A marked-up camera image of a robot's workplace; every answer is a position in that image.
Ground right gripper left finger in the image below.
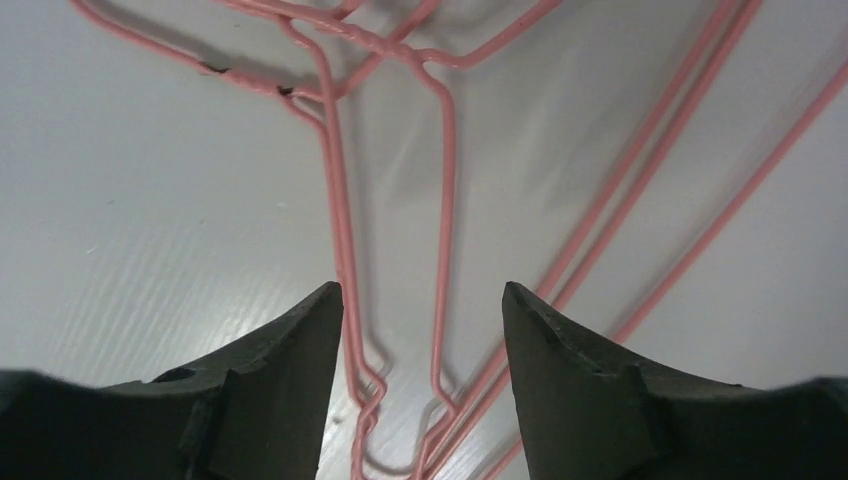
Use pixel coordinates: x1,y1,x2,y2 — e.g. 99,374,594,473
1,282,343,479

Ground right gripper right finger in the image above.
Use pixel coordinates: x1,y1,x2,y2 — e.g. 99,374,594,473
502,282,847,479

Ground pink wire hanger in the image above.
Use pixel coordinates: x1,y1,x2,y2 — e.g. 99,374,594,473
211,0,763,480

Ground red wire hanger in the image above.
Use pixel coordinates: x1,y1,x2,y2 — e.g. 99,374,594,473
75,1,847,479

